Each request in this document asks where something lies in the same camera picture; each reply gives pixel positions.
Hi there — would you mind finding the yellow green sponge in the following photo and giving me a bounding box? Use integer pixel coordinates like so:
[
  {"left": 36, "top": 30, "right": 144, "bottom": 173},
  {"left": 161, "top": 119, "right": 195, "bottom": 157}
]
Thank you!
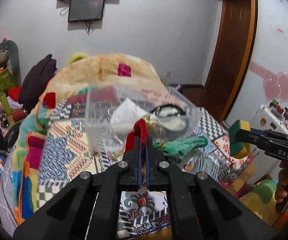
[{"left": 228, "top": 120, "right": 250, "bottom": 159}]

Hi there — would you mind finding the green knitted cloth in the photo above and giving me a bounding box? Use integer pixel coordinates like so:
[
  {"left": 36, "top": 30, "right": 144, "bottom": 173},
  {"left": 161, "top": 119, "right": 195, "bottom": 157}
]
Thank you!
[{"left": 153, "top": 136, "right": 208, "bottom": 160}]

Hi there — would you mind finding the red velvet pouch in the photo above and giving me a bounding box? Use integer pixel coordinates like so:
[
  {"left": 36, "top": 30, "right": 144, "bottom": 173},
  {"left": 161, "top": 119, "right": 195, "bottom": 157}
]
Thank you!
[{"left": 125, "top": 119, "right": 149, "bottom": 152}]

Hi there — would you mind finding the white drawstring pouch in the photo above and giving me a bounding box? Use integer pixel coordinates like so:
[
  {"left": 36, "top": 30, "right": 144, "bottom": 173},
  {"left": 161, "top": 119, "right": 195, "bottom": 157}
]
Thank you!
[{"left": 110, "top": 98, "right": 148, "bottom": 135}]

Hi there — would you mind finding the person's right hand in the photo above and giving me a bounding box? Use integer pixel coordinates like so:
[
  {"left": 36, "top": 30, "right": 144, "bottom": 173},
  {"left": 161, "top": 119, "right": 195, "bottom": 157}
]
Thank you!
[{"left": 275, "top": 161, "right": 288, "bottom": 203}]

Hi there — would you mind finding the patterned patchwork bed cover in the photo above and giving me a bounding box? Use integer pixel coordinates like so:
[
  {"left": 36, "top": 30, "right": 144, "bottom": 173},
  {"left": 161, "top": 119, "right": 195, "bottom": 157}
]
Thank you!
[{"left": 26, "top": 89, "right": 257, "bottom": 239}]

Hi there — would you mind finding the frosted wardrobe sliding door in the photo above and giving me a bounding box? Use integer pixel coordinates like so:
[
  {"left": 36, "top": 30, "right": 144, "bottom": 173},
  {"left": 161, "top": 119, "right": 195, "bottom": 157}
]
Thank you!
[{"left": 225, "top": 0, "right": 288, "bottom": 125}]

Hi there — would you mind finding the clear plastic storage box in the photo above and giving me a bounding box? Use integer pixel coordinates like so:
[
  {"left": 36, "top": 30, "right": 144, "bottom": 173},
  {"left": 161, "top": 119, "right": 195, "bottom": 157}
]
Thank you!
[{"left": 85, "top": 84, "right": 202, "bottom": 154}]

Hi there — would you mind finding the red cylindrical can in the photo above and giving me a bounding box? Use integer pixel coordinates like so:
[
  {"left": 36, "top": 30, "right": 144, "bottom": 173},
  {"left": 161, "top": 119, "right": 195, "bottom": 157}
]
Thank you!
[{"left": 11, "top": 109, "right": 28, "bottom": 122}]

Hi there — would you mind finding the brown wooden door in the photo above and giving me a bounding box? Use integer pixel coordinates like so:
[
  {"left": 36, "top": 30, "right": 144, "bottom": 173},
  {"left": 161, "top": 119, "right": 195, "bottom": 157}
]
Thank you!
[{"left": 203, "top": 0, "right": 258, "bottom": 122}]

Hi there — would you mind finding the green thermos bottle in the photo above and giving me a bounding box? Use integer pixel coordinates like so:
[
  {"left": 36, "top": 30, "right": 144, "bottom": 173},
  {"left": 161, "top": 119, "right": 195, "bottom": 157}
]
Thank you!
[{"left": 0, "top": 92, "right": 12, "bottom": 116}]

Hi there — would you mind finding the red heart cushion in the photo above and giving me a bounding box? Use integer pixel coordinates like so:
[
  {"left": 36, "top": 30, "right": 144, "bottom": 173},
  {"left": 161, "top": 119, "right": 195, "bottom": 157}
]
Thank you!
[{"left": 8, "top": 86, "right": 22, "bottom": 102}]

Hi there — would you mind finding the dark purple jacket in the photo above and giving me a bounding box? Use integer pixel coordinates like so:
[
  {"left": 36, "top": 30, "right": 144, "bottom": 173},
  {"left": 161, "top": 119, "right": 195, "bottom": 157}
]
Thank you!
[{"left": 18, "top": 54, "right": 57, "bottom": 113}]

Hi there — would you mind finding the beige fleece blanket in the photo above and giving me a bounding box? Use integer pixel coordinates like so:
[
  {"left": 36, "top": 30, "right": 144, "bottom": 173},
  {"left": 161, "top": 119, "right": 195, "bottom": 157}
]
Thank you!
[{"left": 12, "top": 53, "right": 165, "bottom": 225}]

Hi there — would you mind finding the yellow foam tube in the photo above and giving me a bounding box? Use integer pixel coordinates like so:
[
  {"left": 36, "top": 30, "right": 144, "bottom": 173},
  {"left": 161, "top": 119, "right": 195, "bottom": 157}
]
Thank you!
[{"left": 68, "top": 53, "right": 88, "bottom": 64}]

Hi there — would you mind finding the green storage box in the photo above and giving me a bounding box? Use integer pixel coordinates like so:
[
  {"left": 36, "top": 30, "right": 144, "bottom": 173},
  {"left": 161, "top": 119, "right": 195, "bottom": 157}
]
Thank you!
[{"left": 0, "top": 69, "right": 19, "bottom": 94}]

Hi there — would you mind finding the grey green plush toy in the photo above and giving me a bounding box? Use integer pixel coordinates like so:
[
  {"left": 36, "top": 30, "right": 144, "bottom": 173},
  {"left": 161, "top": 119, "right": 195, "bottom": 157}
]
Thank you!
[{"left": 0, "top": 40, "right": 21, "bottom": 84}]

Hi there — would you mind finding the small wall monitor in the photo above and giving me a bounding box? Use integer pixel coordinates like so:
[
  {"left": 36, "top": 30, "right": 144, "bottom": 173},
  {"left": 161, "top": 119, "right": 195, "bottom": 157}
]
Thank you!
[{"left": 68, "top": 0, "right": 105, "bottom": 22}]

